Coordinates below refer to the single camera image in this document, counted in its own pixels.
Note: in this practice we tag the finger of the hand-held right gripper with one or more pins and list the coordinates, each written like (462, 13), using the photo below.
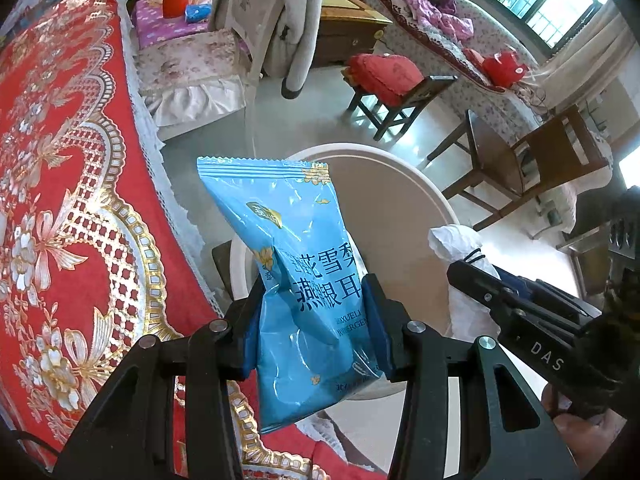
(522, 287)
(477, 285)

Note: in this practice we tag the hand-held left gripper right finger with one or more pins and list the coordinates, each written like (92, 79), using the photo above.
(378, 330)

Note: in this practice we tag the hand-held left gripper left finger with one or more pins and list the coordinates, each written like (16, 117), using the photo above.
(252, 330)

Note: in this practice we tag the white bag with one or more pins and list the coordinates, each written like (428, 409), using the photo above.
(452, 242)

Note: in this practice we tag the blue snack packet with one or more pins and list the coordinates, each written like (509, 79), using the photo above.
(300, 240)

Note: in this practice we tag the person's right hand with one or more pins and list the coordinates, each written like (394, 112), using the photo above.
(590, 427)

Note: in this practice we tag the small wooden table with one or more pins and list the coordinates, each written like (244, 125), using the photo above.
(587, 260)

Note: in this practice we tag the wooden chair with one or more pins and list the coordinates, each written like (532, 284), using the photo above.
(510, 160)

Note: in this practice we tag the floral sofa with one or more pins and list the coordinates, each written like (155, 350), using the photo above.
(480, 95)

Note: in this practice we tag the small wooden stool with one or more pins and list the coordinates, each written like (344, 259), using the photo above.
(400, 110)

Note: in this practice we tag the red bag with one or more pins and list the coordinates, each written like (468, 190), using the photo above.
(502, 67)

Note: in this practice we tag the red seat cushion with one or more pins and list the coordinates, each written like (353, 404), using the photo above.
(385, 77)

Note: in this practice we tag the pale curtain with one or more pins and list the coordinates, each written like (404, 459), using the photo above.
(585, 55)

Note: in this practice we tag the floral seat cushion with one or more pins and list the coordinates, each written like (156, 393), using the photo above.
(190, 75)

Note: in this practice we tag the red gold patterned tablecloth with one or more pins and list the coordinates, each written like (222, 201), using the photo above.
(60, 135)

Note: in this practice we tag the pink purple clothes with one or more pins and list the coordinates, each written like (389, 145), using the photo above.
(435, 10)

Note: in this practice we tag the wooden cabinet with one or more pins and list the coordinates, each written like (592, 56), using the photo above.
(350, 25)

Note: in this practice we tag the white chair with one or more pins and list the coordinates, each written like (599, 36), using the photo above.
(250, 20)

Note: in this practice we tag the purple floral cushion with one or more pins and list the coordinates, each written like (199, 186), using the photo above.
(160, 25)

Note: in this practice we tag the blue tissue pack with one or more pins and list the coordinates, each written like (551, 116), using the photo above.
(199, 13)

